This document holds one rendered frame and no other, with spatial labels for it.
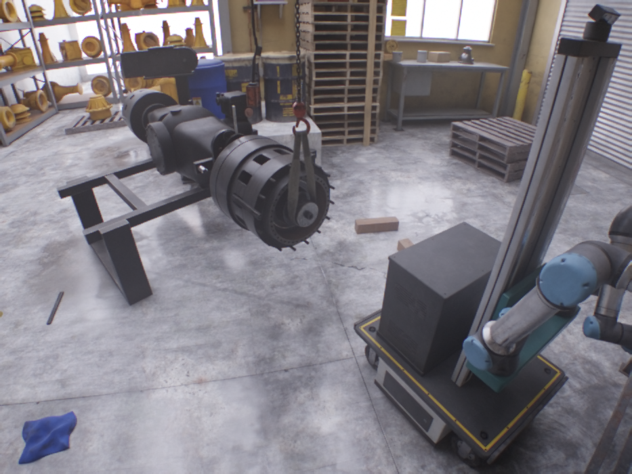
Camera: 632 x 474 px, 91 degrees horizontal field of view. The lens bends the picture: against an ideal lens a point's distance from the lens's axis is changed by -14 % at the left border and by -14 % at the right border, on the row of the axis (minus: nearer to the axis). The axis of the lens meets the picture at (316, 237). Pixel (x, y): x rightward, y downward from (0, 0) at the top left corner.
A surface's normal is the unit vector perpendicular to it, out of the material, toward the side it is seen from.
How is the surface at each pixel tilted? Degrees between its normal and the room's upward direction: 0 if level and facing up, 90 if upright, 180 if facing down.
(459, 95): 90
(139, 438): 0
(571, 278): 84
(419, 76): 90
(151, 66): 90
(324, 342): 0
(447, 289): 0
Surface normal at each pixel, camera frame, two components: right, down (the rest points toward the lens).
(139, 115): 0.62, 0.44
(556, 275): -0.84, 0.18
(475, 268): 0.00, -0.83
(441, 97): 0.22, 0.54
